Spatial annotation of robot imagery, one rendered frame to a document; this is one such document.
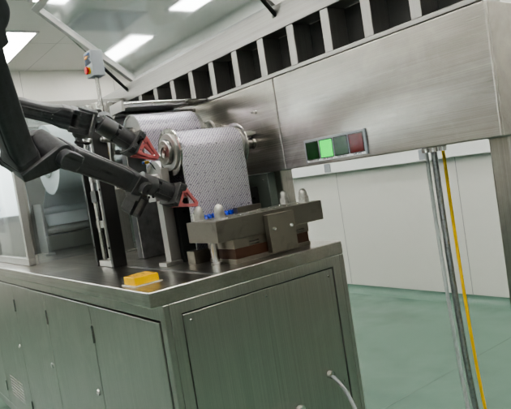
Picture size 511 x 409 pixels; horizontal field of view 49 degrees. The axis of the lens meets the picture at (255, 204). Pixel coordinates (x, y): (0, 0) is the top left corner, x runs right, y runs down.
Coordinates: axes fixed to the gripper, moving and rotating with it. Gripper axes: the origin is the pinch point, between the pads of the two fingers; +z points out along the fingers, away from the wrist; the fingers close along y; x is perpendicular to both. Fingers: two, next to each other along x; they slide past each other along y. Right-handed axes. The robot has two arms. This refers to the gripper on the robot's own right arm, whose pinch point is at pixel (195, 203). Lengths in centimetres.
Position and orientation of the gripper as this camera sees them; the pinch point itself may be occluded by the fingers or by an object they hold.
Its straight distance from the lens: 174.9
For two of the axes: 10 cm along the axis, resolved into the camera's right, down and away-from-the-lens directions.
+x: 2.5, -9.4, 2.3
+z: 7.6, 3.4, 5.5
